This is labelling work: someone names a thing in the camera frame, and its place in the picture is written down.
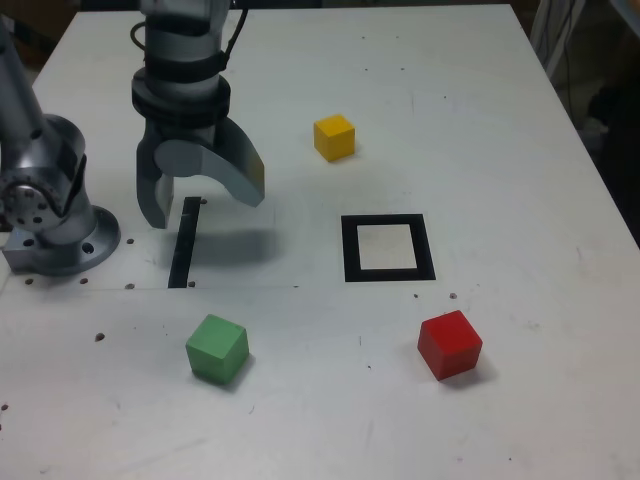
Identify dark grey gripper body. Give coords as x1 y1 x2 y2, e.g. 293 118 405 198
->
141 115 224 149

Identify yellow cube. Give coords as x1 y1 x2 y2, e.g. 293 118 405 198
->
313 113 357 163

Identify green cube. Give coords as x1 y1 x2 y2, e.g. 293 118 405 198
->
185 313 250 385

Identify black tape square outline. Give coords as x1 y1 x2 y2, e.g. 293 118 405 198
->
340 213 437 283

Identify white metal frame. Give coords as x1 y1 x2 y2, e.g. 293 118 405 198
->
529 0 589 76

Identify red cube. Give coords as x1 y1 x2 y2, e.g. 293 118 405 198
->
417 309 484 382

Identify black tape strip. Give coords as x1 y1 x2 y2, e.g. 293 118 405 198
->
167 196 202 289

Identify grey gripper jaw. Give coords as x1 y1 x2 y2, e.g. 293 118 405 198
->
153 118 267 209
136 129 176 230

